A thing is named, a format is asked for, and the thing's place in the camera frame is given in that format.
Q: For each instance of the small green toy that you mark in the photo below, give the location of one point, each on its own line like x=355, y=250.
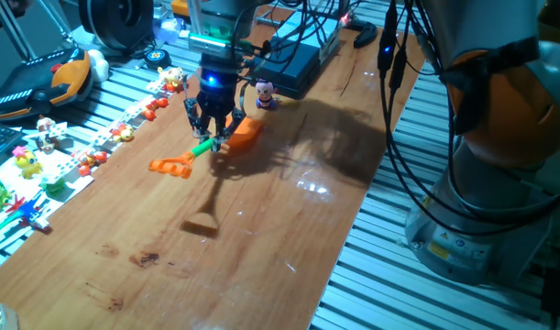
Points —
x=54, y=185

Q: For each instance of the white egg-shaped toy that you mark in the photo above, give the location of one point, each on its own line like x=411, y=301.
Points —
x=98, y=64

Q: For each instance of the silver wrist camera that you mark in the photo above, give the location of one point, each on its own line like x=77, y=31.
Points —
x=206, y=42

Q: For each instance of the black filament spool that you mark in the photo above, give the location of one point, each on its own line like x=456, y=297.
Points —
x=119, y=23

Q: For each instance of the red yellow toy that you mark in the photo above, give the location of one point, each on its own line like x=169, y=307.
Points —
x=88, y=159

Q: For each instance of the black stand base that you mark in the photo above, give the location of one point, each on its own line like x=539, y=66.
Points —
x=365, y=34

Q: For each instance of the white perforated strip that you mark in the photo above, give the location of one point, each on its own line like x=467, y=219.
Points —
x=132, y=112

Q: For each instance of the brown white figure toy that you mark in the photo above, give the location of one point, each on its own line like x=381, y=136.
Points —
x=45, y=124

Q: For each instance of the round black disc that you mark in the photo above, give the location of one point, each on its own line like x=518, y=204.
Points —
x=157, y=56

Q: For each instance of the small doll toy purple buns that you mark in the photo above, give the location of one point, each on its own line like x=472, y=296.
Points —
x=264, y=89

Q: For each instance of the orange green toy shovel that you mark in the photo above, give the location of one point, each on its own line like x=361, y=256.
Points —
x=247, y=133

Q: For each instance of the yellow orange duck toy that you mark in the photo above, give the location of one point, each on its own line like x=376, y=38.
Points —
x=124, y=134

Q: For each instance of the black usb connector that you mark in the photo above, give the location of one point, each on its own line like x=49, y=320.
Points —
x=398, y=69
x=386, y=55

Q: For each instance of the pale ribboned gift box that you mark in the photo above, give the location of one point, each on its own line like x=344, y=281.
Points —
x=330, y=46

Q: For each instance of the black orange teach pendant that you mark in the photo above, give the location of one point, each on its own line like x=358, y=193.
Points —
x=27, y=87

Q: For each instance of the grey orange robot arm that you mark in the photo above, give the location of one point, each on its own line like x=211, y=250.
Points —
x=513, y=114

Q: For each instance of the grey metal tripod leg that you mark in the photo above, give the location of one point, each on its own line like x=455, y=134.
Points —
x=14, y=29
x=59, y=23

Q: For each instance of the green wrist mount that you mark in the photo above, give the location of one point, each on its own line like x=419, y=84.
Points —
x=217, y=31

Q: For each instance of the translucent plastic bag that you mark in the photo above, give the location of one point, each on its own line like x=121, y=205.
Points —
x=167, y=32

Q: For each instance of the red berry toy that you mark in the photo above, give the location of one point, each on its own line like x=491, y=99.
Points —
x=149, y=113
x=162, y=102

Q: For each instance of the red blue plane toy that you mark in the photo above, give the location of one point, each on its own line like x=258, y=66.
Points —
x=29, y=211

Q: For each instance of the white paper sheet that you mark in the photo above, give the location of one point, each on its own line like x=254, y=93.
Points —
x=20, y=185

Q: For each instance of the yellow white animal toy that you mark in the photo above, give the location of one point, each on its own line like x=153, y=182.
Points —
x=172, y=75

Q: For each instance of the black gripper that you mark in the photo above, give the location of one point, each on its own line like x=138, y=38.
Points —
x=219, y=91

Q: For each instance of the dark blue box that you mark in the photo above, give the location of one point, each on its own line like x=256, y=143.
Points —
x=288, y=69

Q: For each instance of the yellow chick toy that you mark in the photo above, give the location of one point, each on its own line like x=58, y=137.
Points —
x=28, y=162

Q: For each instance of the red ball toy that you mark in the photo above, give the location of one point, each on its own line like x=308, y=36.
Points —
x=84, y=170

